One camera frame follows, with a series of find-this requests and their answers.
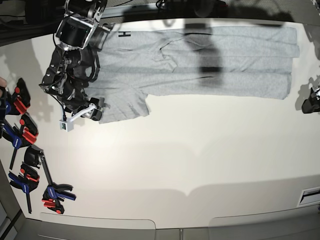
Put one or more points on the blue red bar clamp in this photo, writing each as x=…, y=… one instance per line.
x=16, y=103
x=27, y=181
x=23, y=137

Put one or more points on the grey T-shirt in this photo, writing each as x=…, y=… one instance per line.
x=242, y=61

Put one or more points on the long black bar clamp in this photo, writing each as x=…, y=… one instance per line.
x=54, y=194

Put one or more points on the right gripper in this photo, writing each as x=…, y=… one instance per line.
x=93, y=109

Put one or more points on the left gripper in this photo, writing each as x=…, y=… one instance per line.
x=312, y=104

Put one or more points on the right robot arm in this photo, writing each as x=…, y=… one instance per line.
x=73, y=64

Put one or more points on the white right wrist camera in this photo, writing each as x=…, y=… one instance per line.
x=66, y=125

